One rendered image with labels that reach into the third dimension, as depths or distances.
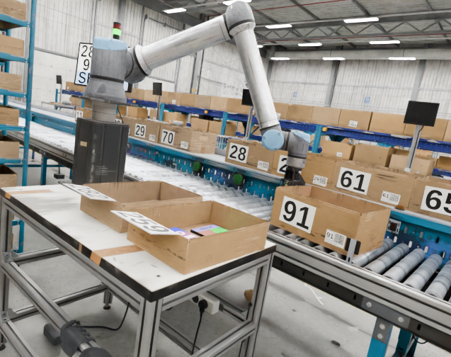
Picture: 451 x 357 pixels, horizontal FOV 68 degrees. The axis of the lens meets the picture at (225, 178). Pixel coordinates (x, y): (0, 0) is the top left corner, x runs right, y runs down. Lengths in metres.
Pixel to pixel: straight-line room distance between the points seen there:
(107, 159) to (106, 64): 0.41
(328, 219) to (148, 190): 0.78
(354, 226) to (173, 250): 0.68
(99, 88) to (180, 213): 0.69
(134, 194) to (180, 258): 0.64
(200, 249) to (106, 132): 0.85
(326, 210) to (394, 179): 0.54
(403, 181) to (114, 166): 1.37
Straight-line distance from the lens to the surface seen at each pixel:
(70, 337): 1.23
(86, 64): 2.69
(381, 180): 1.81
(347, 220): 1.31
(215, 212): 1.32
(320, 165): 1.92
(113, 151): 1.63
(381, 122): 6.56
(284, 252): 1.37
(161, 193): 1.57
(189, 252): 0.91
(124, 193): 1.47
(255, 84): 1.47
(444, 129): 6.34
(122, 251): 1.03
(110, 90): 1.60
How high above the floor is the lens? 1.17
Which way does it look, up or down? 10 degrees down
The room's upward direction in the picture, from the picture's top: 9 degrees clockwise
